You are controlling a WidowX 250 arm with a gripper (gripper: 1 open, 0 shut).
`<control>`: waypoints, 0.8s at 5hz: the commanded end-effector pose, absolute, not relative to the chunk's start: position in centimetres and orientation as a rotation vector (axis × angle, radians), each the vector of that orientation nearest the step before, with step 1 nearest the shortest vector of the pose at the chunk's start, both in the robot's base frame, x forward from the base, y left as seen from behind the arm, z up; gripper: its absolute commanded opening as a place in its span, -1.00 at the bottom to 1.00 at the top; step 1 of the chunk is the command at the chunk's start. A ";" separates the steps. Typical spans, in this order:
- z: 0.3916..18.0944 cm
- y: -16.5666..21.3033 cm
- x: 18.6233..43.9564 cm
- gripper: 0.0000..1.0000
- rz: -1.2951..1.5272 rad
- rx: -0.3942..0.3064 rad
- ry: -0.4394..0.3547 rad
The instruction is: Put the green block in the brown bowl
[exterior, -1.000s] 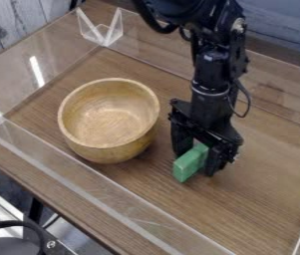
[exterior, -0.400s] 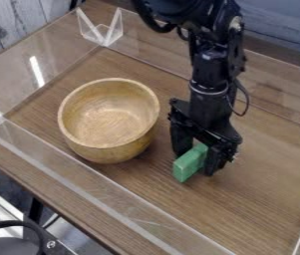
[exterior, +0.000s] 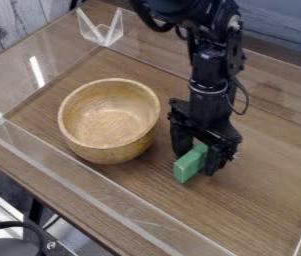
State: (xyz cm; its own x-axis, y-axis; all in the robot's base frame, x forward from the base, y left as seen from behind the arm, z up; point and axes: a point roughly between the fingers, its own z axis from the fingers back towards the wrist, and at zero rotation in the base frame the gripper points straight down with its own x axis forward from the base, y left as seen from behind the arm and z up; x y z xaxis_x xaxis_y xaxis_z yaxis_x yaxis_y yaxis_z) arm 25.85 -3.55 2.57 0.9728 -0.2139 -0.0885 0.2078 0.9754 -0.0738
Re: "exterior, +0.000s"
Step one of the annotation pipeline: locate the clear acrylic corner bracket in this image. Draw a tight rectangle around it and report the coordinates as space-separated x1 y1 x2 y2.
76 8 123 47

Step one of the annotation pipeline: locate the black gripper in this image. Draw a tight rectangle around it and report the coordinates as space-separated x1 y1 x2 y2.
167 80 242 176

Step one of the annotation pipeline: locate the green rectangular block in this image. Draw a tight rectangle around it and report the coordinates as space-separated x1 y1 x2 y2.
173 143 209 184

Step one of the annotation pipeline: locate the clear acrylic tray wall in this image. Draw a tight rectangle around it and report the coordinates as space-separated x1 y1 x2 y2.
0 116 235 256

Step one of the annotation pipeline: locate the brown wooden bowl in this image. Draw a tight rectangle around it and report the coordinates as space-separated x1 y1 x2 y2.
58 78 161 165

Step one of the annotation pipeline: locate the black cable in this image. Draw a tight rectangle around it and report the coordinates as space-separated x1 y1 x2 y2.
0 220 47 256

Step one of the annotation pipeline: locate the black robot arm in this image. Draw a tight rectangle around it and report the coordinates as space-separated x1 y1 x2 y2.
129 0 246 176

